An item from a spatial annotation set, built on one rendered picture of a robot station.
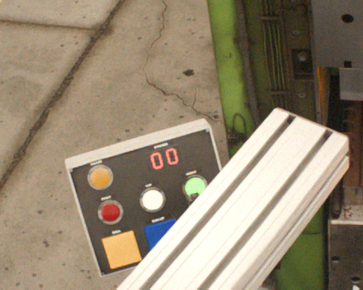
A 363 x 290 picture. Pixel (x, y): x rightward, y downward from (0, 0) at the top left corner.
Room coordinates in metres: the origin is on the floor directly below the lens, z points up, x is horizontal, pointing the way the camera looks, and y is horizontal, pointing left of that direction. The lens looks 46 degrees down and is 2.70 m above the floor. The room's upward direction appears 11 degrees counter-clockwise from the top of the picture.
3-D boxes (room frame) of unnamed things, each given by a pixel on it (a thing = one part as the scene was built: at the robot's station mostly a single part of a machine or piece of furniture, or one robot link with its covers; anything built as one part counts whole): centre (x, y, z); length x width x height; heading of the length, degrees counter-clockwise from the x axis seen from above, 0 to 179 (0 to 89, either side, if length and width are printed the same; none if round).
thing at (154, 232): (1.44, 0.07, 1.01); 0.07 x 0.05 x 0.07; 97
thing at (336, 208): (1.64, -0.41, 0.93); 0.40 x 0.03 x 0.03; 162
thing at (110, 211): (1.47, 0.18, 1.09); 0.05 x 0.03 x 0.04; 72
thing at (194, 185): (1.49, -0.02, 1.09); 0.05 x 0.03 x 0.04; 72
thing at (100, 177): (1.51, 0.18, 1.16); 0.05 x 0.03 x 0.04; 72
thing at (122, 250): (1.42, 0.17, 1.01); 0.07 x 0.05 x 0.07; 97
